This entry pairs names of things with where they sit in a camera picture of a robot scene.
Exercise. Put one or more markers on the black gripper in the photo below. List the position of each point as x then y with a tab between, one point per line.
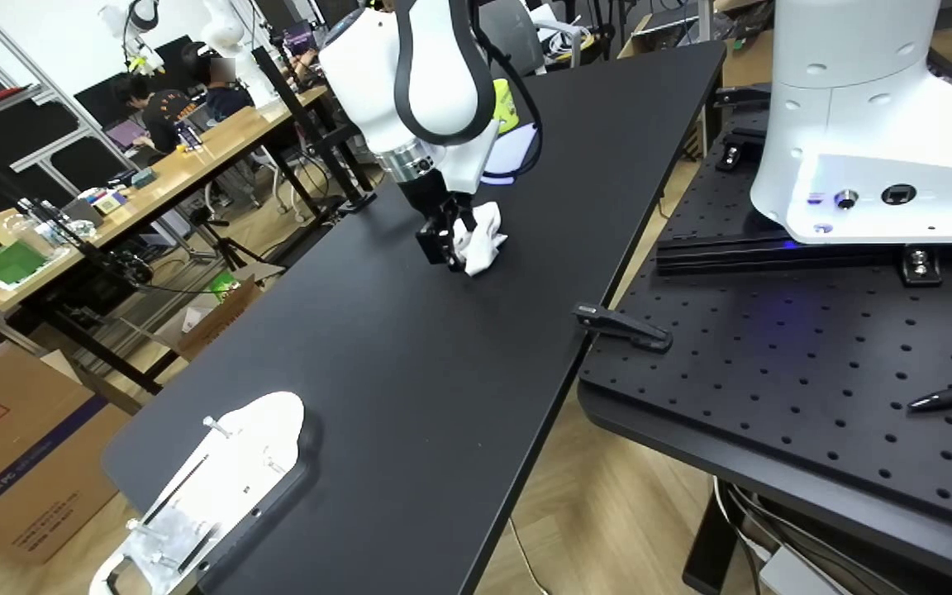
442	199

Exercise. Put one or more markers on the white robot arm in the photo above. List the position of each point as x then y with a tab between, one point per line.
438	77

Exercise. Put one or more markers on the white round plate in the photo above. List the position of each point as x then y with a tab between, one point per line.
507	161

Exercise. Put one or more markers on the yellow-green printed mug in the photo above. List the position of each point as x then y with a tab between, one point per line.
507	106

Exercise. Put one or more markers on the black clamp lever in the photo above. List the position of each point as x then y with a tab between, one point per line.
622	327

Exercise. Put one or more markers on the small open cardboard box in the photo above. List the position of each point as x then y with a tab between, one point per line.
215	317

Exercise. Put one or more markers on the seated person dark hair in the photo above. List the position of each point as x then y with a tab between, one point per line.
215	93

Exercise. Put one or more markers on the long wooden desk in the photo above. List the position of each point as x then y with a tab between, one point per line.
157	182

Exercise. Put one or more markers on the seated person black shirt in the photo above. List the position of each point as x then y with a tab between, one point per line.
157	110

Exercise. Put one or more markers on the black perforated breadboard table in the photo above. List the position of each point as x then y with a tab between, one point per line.
808	366

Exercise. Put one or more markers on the green mat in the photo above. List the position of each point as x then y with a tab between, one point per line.
14	266

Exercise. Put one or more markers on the large cardboard box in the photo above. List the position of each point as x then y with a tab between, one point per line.
14	451

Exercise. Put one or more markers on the black camera tripod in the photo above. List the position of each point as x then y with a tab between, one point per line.
222	235

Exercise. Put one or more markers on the black mounting rail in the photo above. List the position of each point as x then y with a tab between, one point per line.
808	256

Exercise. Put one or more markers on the metal frame shelving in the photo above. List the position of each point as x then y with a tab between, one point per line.
25	133

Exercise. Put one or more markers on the black bracket with bolts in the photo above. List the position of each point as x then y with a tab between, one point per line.
919	266

